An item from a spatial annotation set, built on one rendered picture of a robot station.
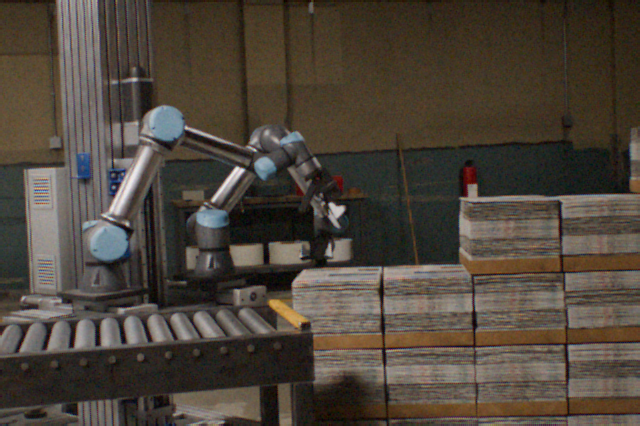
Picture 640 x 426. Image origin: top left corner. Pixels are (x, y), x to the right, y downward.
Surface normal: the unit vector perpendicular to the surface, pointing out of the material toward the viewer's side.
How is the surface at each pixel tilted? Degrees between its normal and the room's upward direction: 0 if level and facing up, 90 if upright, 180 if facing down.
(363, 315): 90
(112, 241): 97
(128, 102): 90
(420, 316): 90
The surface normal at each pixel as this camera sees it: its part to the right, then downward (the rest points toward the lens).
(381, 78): 0.22, 0.04
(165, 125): 0.41, -0.08
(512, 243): -0.05, 0.05
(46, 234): -0.67, 0.07
